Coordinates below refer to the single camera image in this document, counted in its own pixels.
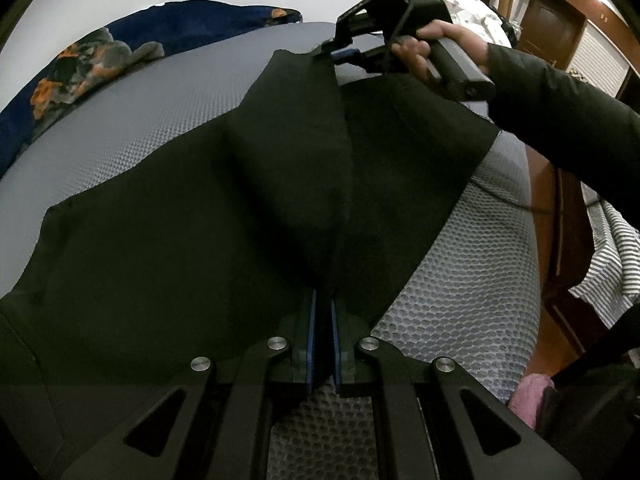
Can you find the wooden door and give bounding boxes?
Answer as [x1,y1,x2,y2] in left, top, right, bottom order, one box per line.
[519,0,587,69]

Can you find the wooden bed frame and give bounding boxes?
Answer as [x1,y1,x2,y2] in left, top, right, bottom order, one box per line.
[525,145,597,377]

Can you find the pink cloth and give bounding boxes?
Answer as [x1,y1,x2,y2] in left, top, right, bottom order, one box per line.
[506,372,557,434]

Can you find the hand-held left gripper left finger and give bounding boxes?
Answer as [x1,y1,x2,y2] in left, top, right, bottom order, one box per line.
[60,287,319,480]

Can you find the black pants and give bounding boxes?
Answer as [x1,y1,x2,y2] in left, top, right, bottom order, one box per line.
[0,49,503,480]

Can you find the blue floral blanket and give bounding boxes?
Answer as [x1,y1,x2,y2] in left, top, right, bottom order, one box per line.
[0,4,305,171]

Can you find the white printed quilt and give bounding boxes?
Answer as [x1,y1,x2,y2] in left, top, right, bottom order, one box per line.
[440,0,517,47]

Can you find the striped cloth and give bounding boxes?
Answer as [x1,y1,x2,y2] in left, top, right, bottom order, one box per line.
[567,200,640,319]

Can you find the person's right forearm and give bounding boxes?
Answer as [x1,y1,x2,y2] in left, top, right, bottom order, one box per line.
[481,42,640,207]

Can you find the person's right hand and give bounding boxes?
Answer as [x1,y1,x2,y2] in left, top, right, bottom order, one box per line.
[391,20,492,84]

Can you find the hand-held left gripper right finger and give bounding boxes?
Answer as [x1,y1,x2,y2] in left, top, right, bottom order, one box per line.
[330,291,582,480]

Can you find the dark cloth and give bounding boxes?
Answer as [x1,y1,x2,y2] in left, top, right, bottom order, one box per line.
[534,300,640,480]

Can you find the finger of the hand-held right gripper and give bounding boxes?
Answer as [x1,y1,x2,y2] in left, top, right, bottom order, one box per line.
[331,48,388,76]
[308,35,352,57]

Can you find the grey textured mattress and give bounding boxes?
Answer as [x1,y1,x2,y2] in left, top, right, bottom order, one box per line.
[0,21,544,480]

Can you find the wooden wardrobe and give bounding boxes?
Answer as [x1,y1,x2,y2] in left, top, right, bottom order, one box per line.
[530,0,640,103]

